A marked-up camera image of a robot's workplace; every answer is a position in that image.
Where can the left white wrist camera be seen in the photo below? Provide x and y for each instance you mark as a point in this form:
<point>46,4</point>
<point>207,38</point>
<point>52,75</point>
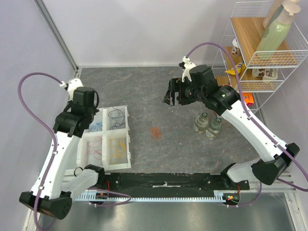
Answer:
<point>71,86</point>

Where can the green lotion pump bottle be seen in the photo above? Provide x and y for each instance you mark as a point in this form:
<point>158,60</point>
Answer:
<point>277,29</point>

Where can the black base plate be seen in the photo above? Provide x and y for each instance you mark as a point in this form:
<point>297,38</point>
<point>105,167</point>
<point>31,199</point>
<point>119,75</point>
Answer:
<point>168,184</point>

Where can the orange snack box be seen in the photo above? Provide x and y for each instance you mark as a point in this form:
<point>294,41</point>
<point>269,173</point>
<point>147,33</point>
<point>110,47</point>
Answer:
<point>247,98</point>

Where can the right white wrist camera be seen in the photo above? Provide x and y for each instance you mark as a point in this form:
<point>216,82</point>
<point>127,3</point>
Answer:
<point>186,65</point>

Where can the aluminium corner post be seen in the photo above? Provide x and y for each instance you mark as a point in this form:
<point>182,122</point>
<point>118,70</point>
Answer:
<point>56,33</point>

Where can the right glass water bottle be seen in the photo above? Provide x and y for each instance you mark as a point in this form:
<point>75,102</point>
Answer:
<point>213,128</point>

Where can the white compartment tray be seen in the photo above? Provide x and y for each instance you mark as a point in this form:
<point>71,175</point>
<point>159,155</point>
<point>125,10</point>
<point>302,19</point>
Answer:
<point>106,142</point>

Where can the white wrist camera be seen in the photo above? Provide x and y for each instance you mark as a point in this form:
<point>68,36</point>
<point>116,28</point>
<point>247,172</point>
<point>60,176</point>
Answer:
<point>186,65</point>
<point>71,86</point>

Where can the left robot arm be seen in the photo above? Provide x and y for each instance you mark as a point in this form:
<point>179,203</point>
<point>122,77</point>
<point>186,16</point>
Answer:
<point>49,195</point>

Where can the yellow snack bag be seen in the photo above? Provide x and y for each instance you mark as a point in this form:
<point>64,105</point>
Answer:
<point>240,67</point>

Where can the small white cup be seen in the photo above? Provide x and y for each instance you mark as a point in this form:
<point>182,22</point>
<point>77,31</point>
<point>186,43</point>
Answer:
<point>235,48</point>

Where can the left glass water bottle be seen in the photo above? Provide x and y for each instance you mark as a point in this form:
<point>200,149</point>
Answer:
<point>201,123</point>

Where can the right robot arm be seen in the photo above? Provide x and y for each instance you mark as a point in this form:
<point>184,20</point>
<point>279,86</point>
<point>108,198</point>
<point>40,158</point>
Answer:
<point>198,84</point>

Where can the beige pump bottle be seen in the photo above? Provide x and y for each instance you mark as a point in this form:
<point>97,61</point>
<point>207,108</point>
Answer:
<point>274,11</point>

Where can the white wire shelf rack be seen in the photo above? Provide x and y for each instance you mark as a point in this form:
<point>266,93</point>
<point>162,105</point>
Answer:
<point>246,26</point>

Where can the glass water bottle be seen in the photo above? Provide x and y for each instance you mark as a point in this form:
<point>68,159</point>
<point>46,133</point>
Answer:
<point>213,128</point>
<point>201,123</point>

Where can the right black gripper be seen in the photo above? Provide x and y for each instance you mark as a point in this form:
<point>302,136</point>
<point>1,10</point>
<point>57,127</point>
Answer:
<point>175,91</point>

